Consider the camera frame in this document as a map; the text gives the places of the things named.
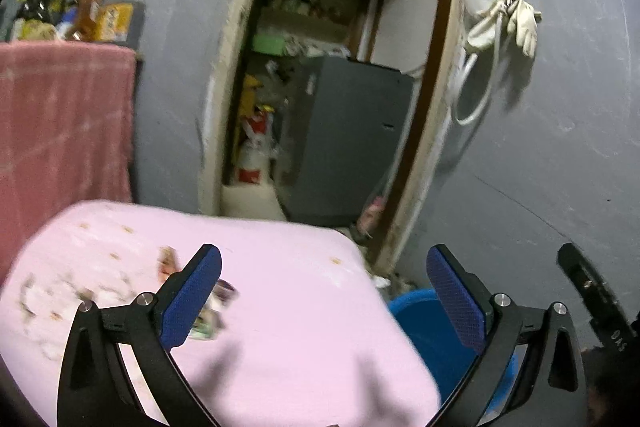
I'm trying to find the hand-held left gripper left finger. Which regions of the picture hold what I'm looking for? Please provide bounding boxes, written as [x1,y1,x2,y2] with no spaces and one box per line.
[56,243,223,427]

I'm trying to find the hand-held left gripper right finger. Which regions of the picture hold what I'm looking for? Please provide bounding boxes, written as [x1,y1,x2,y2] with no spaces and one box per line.
[426,243,587,427]

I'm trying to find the silver blue snack wrapper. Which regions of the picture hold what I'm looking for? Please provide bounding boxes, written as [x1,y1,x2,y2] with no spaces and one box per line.
[190,279,238,340]

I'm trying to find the blue plastic bucket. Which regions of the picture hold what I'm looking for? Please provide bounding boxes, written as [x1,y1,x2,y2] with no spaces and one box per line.
[387,288,521,413]

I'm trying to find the brown crumpled paper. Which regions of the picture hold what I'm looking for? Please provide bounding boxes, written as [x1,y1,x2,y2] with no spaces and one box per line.
[159,247,181,283]

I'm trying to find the pink ribbed blanket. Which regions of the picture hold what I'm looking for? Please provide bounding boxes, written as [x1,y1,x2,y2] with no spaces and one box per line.
[0,201,442,427]

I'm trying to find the pink soft item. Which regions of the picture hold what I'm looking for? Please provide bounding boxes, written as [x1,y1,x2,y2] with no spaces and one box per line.
[357,197,386,233]

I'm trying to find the pile of white scraps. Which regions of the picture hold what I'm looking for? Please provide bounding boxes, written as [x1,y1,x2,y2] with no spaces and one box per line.
[20,269,136,358]

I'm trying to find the red and white bag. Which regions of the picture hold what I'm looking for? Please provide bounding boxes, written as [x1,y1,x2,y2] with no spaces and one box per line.
[235,107,276,185]

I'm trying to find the grey washing machine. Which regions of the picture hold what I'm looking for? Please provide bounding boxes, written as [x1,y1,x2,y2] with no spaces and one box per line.
[282,56,416,228]

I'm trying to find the yellow bag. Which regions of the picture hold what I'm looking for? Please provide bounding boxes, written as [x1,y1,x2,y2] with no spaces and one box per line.
[241,74,263,118]

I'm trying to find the red checkered towel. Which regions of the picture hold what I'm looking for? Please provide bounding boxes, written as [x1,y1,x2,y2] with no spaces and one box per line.
[0,41,137,278]

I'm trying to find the cream rubber glove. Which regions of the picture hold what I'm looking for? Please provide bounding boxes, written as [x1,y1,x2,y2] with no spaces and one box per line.
[466,0,511,54]
[507,0,542,58]

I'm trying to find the green box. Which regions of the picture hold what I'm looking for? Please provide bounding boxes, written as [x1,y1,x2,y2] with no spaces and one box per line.
[252,34,288,54]

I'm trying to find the large cooking oil bottle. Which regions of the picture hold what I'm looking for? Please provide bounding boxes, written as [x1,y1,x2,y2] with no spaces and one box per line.
[97,0,148,42]

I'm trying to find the white door frame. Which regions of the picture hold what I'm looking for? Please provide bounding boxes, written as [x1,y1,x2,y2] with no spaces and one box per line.
[197,0,476,278]

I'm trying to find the white hose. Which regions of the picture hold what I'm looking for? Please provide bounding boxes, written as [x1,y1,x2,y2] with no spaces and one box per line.
[452,14,503,126]

